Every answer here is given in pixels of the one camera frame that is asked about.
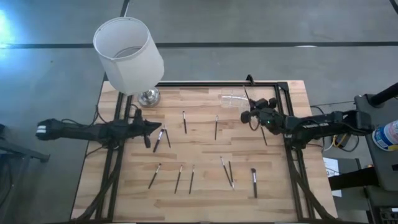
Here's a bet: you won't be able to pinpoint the yellow cable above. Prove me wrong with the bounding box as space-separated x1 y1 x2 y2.
331 133 346 149

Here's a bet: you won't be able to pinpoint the black right camera cable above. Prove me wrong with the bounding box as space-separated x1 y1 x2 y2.
248 116 261 132

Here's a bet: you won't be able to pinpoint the black metal stand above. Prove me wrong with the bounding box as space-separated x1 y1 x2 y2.
0 123 50 163

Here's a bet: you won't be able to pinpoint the white shade silver lamp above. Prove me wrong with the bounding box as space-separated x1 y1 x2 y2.
93 16 165 108

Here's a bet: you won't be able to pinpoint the black equipment stand bar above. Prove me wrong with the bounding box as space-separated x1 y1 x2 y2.
328 166 379 191

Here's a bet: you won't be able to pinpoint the large black powder brush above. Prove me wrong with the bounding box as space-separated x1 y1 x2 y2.
250 167 259 199

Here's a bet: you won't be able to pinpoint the dark pens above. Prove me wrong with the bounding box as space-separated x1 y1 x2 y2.
260 126 269 147

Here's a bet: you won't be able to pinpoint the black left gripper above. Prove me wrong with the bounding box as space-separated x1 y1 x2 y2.
124 109 162 149

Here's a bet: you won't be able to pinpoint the white paper sheet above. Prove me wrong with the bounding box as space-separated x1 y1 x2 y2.
322 157 343 198

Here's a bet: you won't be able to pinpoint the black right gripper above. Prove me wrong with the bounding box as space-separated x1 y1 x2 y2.
240 97 285 135

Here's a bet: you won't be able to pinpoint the grey equipment cart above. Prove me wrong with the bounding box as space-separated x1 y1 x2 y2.
354 93 398 192

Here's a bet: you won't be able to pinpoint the white blue wipes canister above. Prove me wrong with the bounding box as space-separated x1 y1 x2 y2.
372 119 398 152

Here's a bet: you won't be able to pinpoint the clear acrylic organizer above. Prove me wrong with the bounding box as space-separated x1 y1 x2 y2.
219 88 254 108

